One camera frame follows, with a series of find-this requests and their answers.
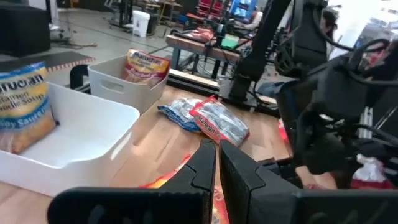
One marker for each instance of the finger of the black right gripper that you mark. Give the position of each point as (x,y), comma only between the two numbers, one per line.
(329,152)
(303,137)

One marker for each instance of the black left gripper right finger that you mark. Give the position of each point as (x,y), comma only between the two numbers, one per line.
(264,202)

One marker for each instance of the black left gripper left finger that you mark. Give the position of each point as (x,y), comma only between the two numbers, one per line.
(186,199)

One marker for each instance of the orange Maruchan noodle pack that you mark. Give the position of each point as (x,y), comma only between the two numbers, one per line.
(282,132)
(217,123)
(168,179)

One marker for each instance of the blue Maruchan noodle pack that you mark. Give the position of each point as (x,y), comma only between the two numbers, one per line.
(25,102)

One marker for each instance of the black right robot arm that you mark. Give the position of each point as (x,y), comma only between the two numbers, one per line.
(267,37)

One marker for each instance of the person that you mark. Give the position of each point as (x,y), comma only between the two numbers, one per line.
(256,20)

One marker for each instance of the white plastic bin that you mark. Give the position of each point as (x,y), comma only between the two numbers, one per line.
(87,133)

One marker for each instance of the grey plastic bin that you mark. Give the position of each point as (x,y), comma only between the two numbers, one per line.
(124,93)

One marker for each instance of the blue lit monitor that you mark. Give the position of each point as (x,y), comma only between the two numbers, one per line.
(242,7)

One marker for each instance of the work table with metal legs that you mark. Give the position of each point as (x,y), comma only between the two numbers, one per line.
(192,46)

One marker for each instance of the red chairs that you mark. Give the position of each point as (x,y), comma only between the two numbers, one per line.
(211,6)

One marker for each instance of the white trash bin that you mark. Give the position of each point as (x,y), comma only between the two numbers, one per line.
(140,25)

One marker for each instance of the black cabinet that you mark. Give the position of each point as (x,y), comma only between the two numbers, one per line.
(25,31)

